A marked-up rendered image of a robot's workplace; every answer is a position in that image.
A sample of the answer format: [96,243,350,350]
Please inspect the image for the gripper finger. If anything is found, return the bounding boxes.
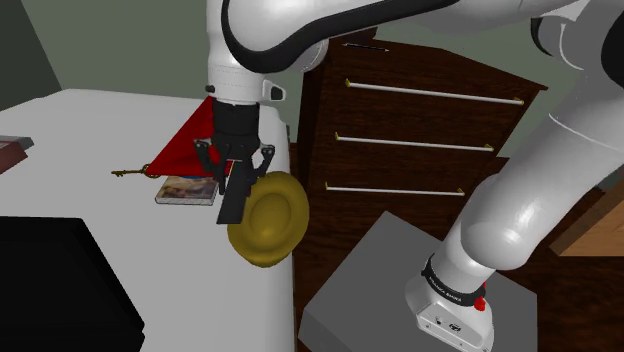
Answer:
[193,139,232,197]
[215,144,277,226]

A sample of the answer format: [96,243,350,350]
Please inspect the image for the grey robot stand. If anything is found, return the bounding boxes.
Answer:
[297,210,539,352]

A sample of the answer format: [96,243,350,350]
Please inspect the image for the golden key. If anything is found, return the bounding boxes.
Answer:
[110,164,151,179]

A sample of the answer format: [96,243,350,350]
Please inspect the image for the dark red and grey book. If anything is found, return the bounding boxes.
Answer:
[0,135,36,175]

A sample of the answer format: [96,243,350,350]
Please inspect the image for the black box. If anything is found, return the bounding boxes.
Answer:
[0,216,146,352]

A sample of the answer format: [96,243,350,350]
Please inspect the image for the red triangular cloth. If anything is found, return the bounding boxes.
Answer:
[144,94,233,180]

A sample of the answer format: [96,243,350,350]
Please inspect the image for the dark brown chest of drawers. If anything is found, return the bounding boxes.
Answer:
[292,28,549,313]

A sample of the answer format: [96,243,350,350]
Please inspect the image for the yellow bowl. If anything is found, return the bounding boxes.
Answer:
[226,169,311,269]

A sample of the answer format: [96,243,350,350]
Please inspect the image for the light wooden furniture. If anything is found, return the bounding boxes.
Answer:
[549,179,624,259]

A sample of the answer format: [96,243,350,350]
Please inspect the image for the white table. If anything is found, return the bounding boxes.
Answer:
[0,88,297,352]

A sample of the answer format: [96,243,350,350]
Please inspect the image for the book with picture cover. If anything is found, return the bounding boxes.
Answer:
[154,175,222,207]

